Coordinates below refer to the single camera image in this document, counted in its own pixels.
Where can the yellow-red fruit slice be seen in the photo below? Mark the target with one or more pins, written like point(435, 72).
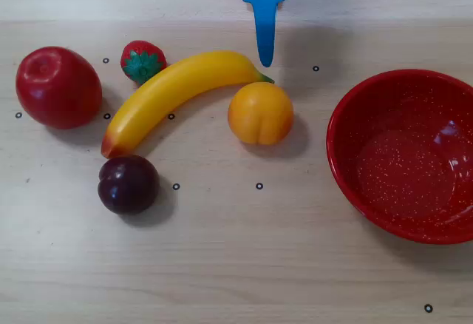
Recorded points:
point(177, 87)

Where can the red toy strawberry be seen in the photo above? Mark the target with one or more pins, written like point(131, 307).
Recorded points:
point(142, 61)

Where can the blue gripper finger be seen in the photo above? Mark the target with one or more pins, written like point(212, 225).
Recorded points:
point(266, 35)

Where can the dark purple toy plum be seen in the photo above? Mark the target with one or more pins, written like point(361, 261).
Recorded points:
point(127, 185)

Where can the orange yellow toy peach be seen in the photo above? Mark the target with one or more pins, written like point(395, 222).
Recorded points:
point(260, 113)

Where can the red toy apple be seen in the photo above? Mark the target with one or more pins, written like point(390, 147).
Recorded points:
point(59, 91)

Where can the red speckled bowl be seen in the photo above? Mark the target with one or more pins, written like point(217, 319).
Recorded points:
point(399, 176)

